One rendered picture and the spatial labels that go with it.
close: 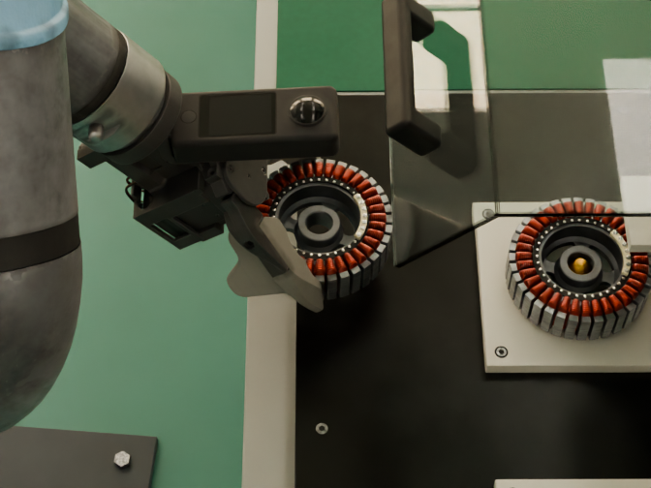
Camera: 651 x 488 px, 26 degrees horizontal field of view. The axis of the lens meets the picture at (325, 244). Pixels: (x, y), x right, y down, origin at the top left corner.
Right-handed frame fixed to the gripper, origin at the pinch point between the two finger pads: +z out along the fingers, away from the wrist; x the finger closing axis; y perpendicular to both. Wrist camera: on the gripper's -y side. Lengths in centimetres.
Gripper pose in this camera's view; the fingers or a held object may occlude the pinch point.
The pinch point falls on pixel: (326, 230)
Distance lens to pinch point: 108.3
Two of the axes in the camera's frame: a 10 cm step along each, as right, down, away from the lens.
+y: -8.1, 3.2, 4.8
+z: 5.8, 4.4, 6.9
